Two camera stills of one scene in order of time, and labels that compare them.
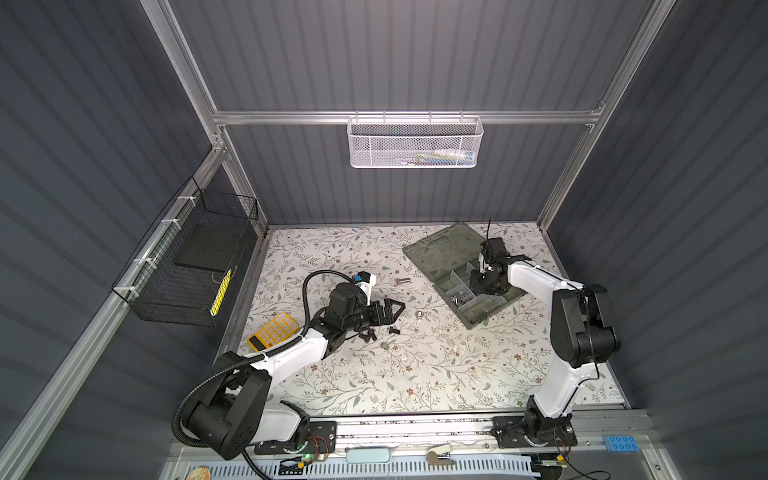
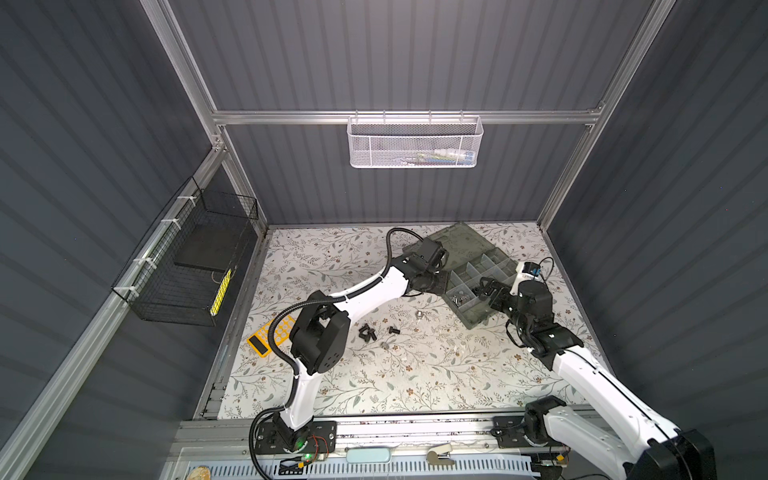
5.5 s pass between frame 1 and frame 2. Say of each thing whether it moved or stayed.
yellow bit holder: stayed
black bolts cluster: stayed
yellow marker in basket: stayed
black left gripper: moved
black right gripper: moved
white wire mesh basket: stayed
